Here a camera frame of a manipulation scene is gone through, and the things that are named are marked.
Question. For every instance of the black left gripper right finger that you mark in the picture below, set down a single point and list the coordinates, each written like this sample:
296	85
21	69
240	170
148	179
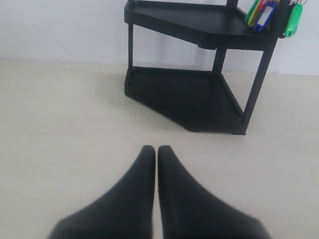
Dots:
189	211

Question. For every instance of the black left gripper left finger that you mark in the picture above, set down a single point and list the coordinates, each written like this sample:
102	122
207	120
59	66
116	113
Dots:
124	212

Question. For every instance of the colourful key tag bunch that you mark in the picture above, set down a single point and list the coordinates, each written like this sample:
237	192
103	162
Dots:
262	12

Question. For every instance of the black metal shelf rack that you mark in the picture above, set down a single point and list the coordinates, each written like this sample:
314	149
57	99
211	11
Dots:
199	101

